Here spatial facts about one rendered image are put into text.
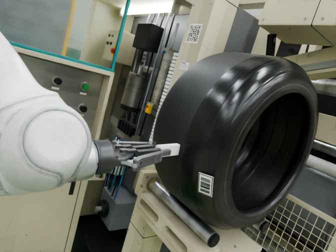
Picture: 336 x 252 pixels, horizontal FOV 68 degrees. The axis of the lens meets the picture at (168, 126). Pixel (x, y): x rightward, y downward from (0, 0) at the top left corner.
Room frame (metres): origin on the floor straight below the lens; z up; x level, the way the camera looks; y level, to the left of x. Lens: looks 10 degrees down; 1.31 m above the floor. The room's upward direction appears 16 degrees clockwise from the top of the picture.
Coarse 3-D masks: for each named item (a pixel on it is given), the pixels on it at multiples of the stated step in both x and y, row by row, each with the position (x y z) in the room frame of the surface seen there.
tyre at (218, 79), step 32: (224, 64) 0.73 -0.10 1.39; (256, 64) 0.69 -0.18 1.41; (288, 64) 0.73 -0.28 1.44; (192, 96) 0.69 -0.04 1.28; (224, 96) 0.63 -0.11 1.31; (256, 96) 0.63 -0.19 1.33; (288, 96) 0.96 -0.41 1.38; (160, 128) 0.73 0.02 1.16; (192, 128) 0.63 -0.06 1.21; (224, 128) 0.60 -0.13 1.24; (256, 128) 1.11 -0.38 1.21; (288, 128) 1.00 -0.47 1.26; (192, 160) 0.61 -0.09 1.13; (224, 160) 0.60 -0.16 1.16; (256, 160) 1.06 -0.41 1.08; (288, 160) 0.98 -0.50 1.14; (192, 192) 0.63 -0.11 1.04; (224, 192) 0.63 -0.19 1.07; (256, 192) 0.95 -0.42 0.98; (288, 192) 0.88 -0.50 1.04; (224, 224) 0.68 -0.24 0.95
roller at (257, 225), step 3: (264, 219) 0.86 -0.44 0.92; (258, 222) 0.85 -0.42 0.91; (261, 222) 0.84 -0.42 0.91; (264, 222) 0.84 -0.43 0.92; (267, 222) 0.85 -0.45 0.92; (252, 225) 0.86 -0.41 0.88; (255, 225) 0.85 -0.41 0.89; (258, 225) 0.84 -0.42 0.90; (261, 225) 0.84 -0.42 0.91; (264, 225) 0.84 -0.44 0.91; (267, 225) 0.85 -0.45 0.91; (258, 228) 0.84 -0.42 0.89; (261, 228) 0.83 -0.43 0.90; (264, 228) 0.84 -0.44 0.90; (261, 231) 0.84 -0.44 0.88
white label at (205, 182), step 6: (198, 174) 0.60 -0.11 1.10; (204, 174) 0.59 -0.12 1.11; (198, 180) 0.61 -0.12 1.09; (204, 180) 0.60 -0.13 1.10; (210, 180) 0.59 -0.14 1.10; (198, 186) 0.61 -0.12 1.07; (204, 186) 0.60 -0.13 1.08; (210, 186) 0.59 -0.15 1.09; (204, 192) 0.60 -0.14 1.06; (210, 192) 0.59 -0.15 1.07
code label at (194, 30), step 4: (192, 24) 1.05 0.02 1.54; (196, 24) 1.03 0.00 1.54; (200, 24) 1.02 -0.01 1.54; (192, 28) 1.05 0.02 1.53; (196, 28) 1.03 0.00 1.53; (200, 28) 1.01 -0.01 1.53; (188, 32) 1.06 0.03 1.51; (192, 32) 1.04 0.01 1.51; (196, 32) 1.02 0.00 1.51; (188, 36) 1.05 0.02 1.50; (192, 36) 1.04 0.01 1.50; (196, 36) 1.02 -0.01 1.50; (188, 40) 1.05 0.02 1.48; (192, 40) 1.03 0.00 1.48; (196, 40) 1.01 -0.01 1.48
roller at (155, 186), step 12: (156, 180) 0.92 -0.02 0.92; (156, 192) 0.87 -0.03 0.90; (168, 192) 0.85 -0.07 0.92; (168, 204) 0.81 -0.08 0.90; (180, 204) 0.79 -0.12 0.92; (180, 216) 0.76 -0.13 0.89; (192, 216) 0.73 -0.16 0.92; (192, 228) 0.71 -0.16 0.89; (204, 228) 0.69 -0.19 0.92; (204, 240) 0.67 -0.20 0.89; (216, 240) 0.67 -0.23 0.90
